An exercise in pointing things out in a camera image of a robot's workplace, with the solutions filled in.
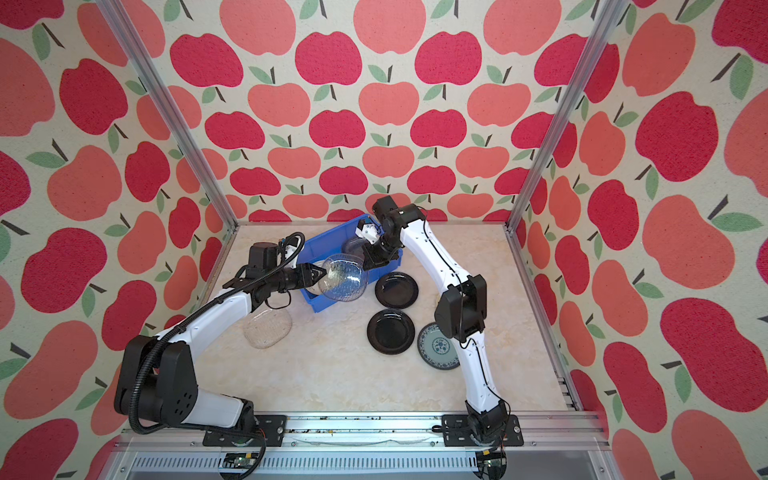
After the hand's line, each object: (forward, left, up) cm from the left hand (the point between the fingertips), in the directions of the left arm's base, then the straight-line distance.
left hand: (326, 274), depth 86 cm
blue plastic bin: (+19, +5, -9) cm, 22 cm away
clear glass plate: (-1, -6, -1) cm, 6 cm away
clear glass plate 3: (-9, +21, -17) cm, 28 cm away
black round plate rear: (+5, -21, -16) cm, 27 cm away
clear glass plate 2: (+23, -6, -14) cm, 27 cm away
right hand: (+3, -13, 0) cm, 14 cm away
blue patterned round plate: (-16, -32, -17) cm, 40 cm away
